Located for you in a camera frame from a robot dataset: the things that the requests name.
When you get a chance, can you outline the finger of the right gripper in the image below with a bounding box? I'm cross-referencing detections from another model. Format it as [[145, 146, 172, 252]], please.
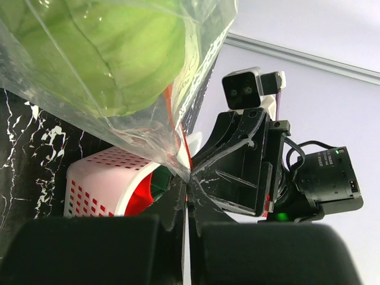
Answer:
[[192, 107, 269, 166], [195, 146, 263, 217]]

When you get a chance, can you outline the clear zip top bag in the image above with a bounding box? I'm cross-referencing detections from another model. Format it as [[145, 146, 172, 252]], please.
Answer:
[[1, 1, 238, 180]]

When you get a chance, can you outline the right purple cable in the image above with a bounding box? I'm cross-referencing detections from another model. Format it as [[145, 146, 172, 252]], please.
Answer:
[[275, 91, 284, 121]]

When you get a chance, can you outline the dark green cloth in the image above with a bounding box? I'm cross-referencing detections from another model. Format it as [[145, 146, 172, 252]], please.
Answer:
[[151, 166, 172, 200]]

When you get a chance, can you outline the green fake cabbage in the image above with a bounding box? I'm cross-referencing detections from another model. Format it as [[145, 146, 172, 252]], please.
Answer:
[[1, 1, 186, 117]]

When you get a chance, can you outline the red cloth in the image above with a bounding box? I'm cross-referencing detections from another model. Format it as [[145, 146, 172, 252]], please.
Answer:
[[124, 173, 154, 216]]

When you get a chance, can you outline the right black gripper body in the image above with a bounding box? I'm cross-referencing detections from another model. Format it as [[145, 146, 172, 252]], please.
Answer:
[[255, 120, 290, 216]]

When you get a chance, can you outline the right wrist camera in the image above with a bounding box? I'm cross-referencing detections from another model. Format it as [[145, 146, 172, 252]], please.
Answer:
[[221, 66, 287, 112]]

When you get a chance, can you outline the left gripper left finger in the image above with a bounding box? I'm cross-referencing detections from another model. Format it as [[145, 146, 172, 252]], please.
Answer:
[[1, 178, 186, 284]]

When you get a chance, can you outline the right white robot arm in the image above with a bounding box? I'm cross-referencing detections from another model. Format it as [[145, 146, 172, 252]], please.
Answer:
[[192, 107, 363, 223]]

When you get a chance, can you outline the white basket with cloths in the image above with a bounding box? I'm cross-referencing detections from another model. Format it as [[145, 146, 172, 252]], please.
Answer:
[[64, 147, 162, 217]]

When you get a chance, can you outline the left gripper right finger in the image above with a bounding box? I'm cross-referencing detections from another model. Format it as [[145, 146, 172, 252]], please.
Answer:
[[186, 177, 362, 284]]

